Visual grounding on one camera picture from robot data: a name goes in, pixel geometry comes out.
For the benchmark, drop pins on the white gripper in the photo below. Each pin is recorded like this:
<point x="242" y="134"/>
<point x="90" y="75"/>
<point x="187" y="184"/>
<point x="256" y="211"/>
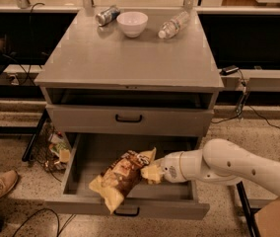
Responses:
<point x="172" y="168"/>

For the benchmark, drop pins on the brown sea salt chip bag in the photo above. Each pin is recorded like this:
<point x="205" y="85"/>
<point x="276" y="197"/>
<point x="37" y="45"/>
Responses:
<point x="119" y="178"/>

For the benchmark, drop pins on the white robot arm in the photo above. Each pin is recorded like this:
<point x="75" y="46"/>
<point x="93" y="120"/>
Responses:
<point x="219" y="162"/>

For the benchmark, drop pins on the open grey middle drawer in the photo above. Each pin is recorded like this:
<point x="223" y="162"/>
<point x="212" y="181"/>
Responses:
<point x="92" y="153"/>

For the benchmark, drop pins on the closed grey upper drawer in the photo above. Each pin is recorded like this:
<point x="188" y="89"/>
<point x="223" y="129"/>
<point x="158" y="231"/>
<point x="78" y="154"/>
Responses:
<point x="127" y="120"/>

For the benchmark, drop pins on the grey drawer cabinet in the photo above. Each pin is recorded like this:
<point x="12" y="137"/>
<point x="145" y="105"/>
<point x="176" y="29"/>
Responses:
<point x="93" y="67"/>

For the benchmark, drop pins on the black metal stand leg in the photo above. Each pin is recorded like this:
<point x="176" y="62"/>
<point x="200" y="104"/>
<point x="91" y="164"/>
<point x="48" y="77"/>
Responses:
<point x="249" y="215"/>

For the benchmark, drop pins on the black power adapter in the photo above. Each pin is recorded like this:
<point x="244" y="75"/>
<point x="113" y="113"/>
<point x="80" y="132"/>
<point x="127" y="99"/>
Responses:
<point x="229" y="70"/>

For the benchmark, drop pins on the cardboard box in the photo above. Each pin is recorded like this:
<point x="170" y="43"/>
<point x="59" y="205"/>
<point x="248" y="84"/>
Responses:
<point x="268" y="220"/>

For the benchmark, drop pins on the clear plastic water bottle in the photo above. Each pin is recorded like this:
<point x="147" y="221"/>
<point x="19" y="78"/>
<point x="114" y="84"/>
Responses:
<point x="173" y="26"/>

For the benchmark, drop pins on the white bowl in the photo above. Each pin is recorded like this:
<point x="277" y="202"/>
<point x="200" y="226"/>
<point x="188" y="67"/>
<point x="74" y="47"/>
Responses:
<point x="132" y="24"/>

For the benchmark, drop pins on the silver soda can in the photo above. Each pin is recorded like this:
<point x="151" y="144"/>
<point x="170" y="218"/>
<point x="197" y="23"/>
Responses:
<point x="105" y="17"/>

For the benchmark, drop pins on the black wire basket with trash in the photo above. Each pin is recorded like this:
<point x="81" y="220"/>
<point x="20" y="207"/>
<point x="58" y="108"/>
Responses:
<point x="50" y="150"/>

